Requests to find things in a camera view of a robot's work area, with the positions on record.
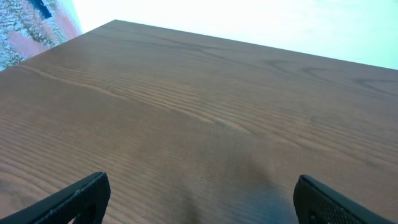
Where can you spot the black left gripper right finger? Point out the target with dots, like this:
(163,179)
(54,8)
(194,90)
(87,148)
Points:
(317,203)

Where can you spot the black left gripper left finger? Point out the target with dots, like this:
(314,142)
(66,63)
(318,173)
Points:
(83,202)

